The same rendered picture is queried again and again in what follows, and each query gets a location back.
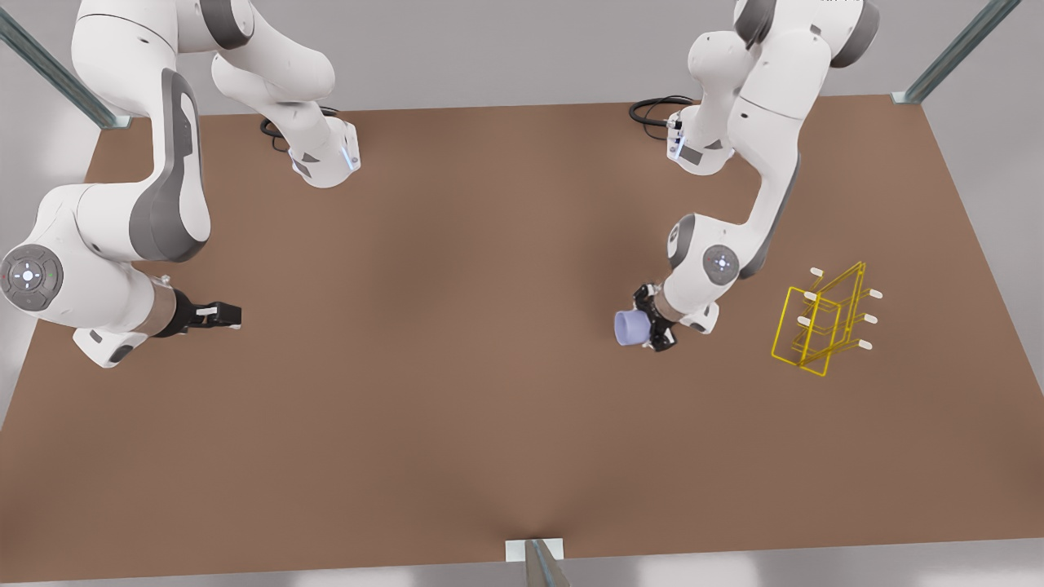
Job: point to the lavender cup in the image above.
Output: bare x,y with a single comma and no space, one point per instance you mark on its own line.
632,328

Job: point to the silver frame post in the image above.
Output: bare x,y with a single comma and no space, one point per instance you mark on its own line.
57,73
540,564
954,53

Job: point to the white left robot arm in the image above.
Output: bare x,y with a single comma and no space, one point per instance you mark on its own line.
763,114

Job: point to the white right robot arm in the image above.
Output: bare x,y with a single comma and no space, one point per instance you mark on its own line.
171,196

